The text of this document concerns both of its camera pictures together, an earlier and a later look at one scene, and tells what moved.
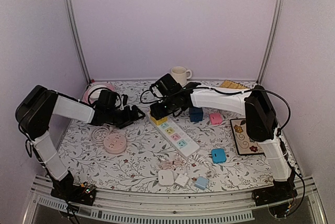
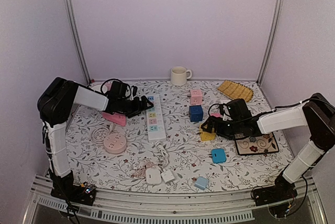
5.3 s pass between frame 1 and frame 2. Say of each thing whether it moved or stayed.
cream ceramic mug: stayed
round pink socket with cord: stayed
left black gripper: moved
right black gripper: moved
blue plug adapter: stayed
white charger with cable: moved
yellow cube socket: moved
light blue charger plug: stayed
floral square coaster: stayed
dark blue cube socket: stayed
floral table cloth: stayed
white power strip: moved
